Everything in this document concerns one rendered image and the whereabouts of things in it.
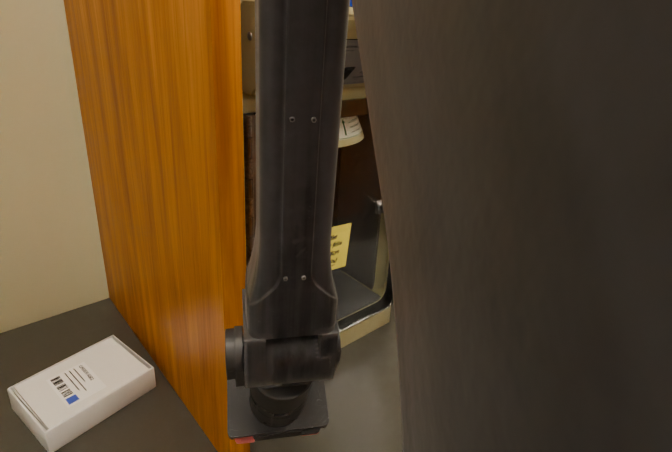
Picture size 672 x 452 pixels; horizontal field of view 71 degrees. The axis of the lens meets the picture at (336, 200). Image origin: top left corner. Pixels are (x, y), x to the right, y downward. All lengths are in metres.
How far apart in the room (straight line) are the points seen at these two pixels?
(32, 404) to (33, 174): 0.38
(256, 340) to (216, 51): 0.25
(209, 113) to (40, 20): 0.51
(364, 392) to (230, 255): 0.39
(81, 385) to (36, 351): 0.18
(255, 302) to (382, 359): 0.58
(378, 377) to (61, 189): 0.66
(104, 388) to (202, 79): 0.50
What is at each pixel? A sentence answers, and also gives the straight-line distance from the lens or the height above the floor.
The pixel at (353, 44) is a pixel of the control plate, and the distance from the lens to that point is 0.55.
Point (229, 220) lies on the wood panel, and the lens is 0.50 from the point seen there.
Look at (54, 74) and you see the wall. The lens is 0.95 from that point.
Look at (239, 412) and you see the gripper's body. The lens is 0.53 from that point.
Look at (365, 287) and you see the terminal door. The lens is 0.84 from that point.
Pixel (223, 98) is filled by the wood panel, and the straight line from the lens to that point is 0.46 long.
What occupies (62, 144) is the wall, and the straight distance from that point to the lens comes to 0.97.
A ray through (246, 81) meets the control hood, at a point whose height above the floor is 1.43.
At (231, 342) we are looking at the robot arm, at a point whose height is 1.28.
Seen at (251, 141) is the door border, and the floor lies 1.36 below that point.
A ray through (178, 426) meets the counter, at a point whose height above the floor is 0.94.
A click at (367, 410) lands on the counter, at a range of 0.80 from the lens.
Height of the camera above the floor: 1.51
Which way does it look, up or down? 23 degrees down
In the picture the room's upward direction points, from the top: 3 degrees clockwise
